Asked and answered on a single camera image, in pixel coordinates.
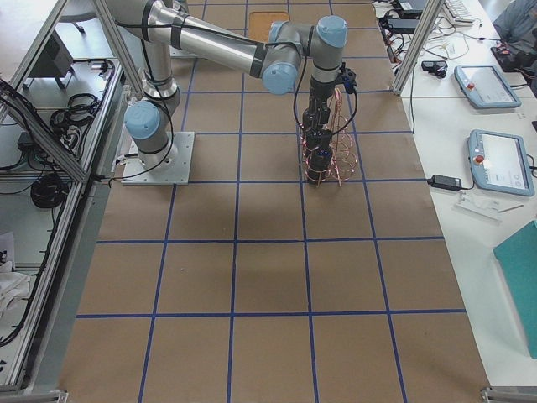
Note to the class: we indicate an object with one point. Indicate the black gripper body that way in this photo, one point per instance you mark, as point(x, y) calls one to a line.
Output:
point(319, 90)

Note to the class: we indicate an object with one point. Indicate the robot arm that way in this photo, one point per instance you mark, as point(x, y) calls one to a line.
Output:
point(276, 62)

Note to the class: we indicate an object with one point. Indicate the wooden tray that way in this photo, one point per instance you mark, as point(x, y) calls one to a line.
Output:
point(260, 23)

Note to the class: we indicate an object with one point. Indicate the black power adapter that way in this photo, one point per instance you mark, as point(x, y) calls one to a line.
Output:
point(445, 182)

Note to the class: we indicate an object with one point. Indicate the teach pendant far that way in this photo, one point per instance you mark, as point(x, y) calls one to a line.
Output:
point(485, 87)

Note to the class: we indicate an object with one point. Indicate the teach pendant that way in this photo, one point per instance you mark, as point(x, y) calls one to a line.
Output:
point(485, 87)
point(498, 162)

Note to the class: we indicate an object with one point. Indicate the teach pendant near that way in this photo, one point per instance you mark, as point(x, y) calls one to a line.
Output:
point(498, 162)

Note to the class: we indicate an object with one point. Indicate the copper wire bottle basket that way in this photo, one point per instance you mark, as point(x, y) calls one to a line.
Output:
point(344, 159)

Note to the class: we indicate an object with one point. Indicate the aluminium frame post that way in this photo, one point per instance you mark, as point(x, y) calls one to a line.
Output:
point(421, 33)

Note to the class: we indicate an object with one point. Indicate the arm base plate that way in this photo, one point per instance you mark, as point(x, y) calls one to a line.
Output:
point(167, 167)

